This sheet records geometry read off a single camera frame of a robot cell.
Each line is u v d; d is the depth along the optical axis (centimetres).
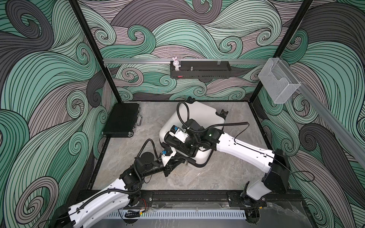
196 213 70
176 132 65
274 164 41
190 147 64
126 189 53
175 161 71
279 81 77
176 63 88
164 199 74
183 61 93
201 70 95
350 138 52
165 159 61
